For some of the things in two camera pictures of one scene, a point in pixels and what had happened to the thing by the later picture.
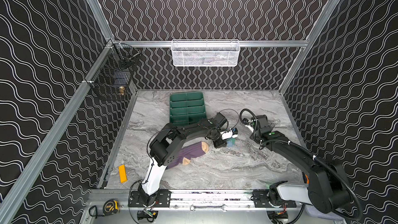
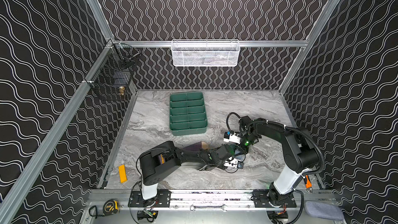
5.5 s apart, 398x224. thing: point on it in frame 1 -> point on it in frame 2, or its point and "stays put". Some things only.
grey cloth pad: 312,211 stays put
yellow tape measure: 110,206 stays put
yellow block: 122,173 stays put
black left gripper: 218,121 -> 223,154
